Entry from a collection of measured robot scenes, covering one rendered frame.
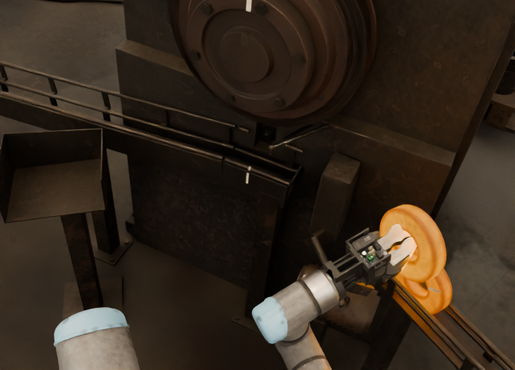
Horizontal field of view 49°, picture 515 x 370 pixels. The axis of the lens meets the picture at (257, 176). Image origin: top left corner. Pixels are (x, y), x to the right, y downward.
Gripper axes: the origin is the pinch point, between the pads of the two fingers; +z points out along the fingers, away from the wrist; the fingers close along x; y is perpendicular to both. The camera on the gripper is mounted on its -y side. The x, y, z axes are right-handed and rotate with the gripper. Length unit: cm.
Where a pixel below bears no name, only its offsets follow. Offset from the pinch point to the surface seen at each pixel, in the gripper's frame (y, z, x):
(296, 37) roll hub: 28.5, -1.9, 35.5
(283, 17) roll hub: 32, -3, 38
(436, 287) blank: -19.1, 4.0, -4.8
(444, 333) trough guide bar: -24.1, 0.2, -12.5
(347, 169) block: -14.5, 5.5, 30.5
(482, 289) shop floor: -110, 54, 13
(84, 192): -19, -55, 69
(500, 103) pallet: -117, 133, 84
